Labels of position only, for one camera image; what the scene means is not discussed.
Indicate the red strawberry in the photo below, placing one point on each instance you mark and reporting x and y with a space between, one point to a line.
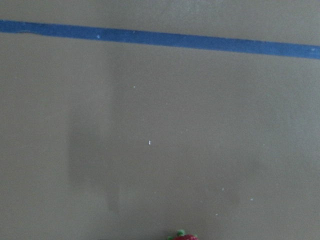
182 235

